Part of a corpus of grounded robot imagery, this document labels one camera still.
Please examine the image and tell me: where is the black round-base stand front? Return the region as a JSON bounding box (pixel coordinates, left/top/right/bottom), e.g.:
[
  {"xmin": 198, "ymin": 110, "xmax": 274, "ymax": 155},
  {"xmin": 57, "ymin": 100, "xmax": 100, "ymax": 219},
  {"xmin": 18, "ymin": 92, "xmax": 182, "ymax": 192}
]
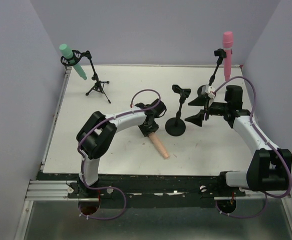
[{"xmin": 165, "ymin": 84, "xmax": 191, "ymax": 137}]

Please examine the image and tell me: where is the peach toy microphone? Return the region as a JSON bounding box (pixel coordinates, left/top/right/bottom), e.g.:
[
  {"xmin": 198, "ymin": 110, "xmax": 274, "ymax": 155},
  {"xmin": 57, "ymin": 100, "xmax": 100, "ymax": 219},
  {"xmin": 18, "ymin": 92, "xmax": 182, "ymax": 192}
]
[{"xmin": 148, "ymin": 132, "xmax": 170, "ymax": 159}]

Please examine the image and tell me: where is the black front mounting rail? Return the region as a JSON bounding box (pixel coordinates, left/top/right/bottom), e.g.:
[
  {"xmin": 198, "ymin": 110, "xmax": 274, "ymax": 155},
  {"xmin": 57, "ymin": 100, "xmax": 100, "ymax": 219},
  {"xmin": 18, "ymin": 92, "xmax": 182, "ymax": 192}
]
[{"xmin": 37, "ymin": 172, "xmax": 245, "ymax": 209}]

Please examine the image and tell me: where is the pink toy microphone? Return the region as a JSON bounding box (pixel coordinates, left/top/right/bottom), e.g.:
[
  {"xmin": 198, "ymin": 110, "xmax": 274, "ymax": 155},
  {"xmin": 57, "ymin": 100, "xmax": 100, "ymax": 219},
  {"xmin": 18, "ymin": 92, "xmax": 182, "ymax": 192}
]
[{"xmin": 222, "ymin": 31, "xmax": 234, "ymax": 82}]

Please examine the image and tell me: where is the green toy microphone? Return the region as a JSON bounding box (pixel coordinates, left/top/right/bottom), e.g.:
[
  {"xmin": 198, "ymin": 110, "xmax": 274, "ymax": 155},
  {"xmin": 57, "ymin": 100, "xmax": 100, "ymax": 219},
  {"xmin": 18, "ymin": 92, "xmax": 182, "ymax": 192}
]
[{"xmin": 59, "ymin": 43, "xmax": 87, "ymax": 80}]

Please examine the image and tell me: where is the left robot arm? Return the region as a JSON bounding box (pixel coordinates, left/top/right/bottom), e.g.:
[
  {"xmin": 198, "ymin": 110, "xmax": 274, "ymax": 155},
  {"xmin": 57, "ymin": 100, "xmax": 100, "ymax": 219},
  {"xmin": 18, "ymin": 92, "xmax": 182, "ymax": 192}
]
[{"xmin": 76, "ymin": 99, "xmax": 169, "ymax": 188}]

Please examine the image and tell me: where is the black round-base stand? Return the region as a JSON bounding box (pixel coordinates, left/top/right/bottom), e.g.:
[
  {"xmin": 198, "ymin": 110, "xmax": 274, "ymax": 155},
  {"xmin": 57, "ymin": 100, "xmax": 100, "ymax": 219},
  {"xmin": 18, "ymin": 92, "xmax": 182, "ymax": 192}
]
[
  {"xmin": 208, "ymin": 48, "xmax": 226, "ymax": 86},
  {"xmin": 165, "ymin": 84, "xmax": 191, "ymax": 137}
]

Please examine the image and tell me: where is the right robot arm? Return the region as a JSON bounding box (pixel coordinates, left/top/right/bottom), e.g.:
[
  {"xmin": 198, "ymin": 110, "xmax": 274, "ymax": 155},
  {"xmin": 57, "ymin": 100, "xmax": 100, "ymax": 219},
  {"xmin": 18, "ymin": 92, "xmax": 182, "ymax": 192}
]
[{"xmin": 185, "ymin": 85, "xmax": 292, "ymax": 192}]

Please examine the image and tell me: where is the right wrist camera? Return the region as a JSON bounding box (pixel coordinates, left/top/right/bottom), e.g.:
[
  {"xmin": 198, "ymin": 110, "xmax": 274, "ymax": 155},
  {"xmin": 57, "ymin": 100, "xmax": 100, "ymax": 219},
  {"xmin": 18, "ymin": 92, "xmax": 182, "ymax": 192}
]
[{"xmin": 201, "ymin": 84, "xmax": 215, "ymax": 99}]

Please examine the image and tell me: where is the black tripod shock-mount stand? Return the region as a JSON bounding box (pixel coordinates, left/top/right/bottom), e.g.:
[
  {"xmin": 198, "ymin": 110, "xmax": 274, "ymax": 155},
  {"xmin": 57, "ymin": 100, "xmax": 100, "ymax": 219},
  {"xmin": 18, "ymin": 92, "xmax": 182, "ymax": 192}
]
[{"xmin": 65, "ymin": 49, "xmax": 111, "ymax": 104}]

